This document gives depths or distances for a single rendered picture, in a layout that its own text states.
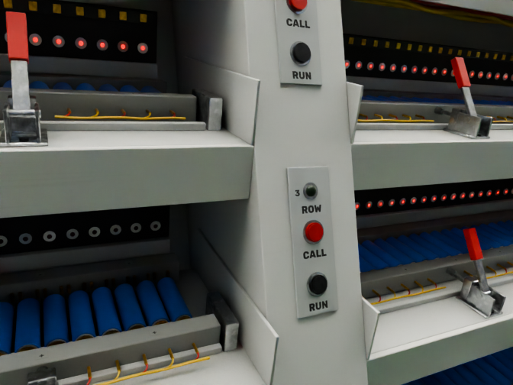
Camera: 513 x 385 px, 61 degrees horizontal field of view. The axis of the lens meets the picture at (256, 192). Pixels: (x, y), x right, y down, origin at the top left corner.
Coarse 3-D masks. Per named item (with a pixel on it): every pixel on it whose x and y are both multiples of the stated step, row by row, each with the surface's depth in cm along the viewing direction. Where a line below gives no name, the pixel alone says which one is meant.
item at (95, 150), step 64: (0, 0) 39; (0, 64) 41; (64, 64) 43; (128, 64) 46; (192, 64) 45; (0, 128) 30; (64, 128) 32; (128, 128) 34; (192, 128) 36; (0, 192) 27; (64, 192) 29; (128, 192) 31; (192, 192) 33
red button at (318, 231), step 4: (312, 224) 35; (316, 224) 35; (308, 228) 35; (312, 228) 35; (316, 228) 35; (320, 228) 35; (308, 232) 35; (312, 232) 35; (316, 232) 35; (320, 232) 35; (308, 236) 35; (312, 236) 35; (316, 236) 35; (320, 236) 35; (312, 240) 35; (316, 240) 35
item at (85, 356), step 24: (120, 336) 34; (144, 336) 34; (168, 336) 35; (192, 336) 36; (216, 336) 37; (0, 360) 31; (24, 360) 31; (48, 360) 31; (72, 360) 32; (96, 360) 33; (120, 360) 33; (144, 360) 34; (0, 384) 30; (24, 384) 31; (96, 384) 31
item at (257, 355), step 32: (0, 256) 40; (32, 256) 41; (64, 256) 43; (96, 256) 44; (128, 256) 46; (192, 288) 46; (224, 288) 41; (224, 320) 37; (256, 320) 35; (224, 352) 37; (256, 352) 35; (128, 384) 33; (160, 384) 33; (192, 384) 33; (224, 384) 34; (256, 384) 34
